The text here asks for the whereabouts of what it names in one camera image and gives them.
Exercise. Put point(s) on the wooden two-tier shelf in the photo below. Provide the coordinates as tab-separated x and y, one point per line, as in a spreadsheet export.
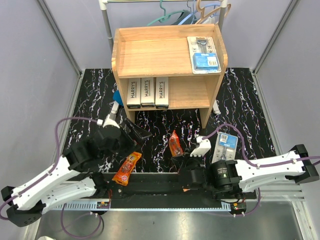
163	51

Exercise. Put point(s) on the white rack foot right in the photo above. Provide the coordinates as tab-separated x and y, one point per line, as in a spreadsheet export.
215	108

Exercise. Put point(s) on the white rack foot left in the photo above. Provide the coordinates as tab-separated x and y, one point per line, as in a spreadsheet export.
115	108

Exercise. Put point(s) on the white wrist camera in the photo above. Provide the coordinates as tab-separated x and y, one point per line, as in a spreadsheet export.
203	146
110	120

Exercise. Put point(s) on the metal clothes rack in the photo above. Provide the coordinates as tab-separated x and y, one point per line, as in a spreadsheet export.
130	13

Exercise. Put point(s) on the white rack foot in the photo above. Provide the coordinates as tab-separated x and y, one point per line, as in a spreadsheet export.
215	108
115	108

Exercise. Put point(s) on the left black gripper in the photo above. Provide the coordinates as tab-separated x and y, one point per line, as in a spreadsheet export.
140	133

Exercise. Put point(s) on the black marble mat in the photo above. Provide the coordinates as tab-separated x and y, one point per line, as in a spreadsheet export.
237	99

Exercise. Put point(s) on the blue object behind shelf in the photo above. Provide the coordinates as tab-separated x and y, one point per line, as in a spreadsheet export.
117	97

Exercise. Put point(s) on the razor blister pack on shelf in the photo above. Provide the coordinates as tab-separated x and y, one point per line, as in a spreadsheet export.
203	55

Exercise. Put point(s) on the teal clothes hanger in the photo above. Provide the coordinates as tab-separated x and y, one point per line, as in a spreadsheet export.
167	15

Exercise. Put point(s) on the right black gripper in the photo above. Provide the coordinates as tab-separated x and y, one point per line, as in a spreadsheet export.
182	161

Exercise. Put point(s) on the wooden clothes hanger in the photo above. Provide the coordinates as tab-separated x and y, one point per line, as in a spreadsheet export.
219	13

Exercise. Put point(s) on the white Harry's box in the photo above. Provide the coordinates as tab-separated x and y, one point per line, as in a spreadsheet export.
134	93
147	92
162	93

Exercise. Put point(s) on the blue razor blister pack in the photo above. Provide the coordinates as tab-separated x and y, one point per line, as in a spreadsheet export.
225	147

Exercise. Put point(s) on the slotted cable duct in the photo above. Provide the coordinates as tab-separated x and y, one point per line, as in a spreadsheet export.
83	205

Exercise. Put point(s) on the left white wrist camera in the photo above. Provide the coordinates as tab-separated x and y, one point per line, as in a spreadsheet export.
110	120

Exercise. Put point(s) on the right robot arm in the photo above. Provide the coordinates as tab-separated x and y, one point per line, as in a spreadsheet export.
239	176

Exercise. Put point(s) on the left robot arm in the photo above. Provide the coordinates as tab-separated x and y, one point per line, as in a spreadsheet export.
72	176

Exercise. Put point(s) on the blue clothes hanger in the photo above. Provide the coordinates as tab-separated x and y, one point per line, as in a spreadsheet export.
191	17

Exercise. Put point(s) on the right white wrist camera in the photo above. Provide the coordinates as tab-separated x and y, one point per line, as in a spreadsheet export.
203	146

